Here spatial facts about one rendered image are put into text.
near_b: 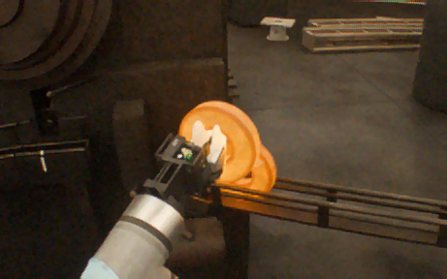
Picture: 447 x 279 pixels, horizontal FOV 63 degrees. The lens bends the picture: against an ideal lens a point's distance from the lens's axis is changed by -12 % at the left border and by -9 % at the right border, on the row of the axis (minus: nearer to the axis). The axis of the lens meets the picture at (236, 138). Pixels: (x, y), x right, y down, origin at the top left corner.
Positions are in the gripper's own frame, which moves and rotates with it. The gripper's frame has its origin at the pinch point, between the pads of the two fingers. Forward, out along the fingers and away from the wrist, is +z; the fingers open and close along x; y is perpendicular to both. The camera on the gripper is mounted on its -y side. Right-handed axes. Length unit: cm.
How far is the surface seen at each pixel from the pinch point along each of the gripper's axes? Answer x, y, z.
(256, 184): -4.7, -17.2, 3.7
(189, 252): 9.1, -34.1, -9.1
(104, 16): 30.0, 16.4, 10.8
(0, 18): 41.2, 25.5, -6.1
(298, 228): 0, -102, 48
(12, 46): 40.7, 19.1, -6.6
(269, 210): -8.2, -22.0, 1.2
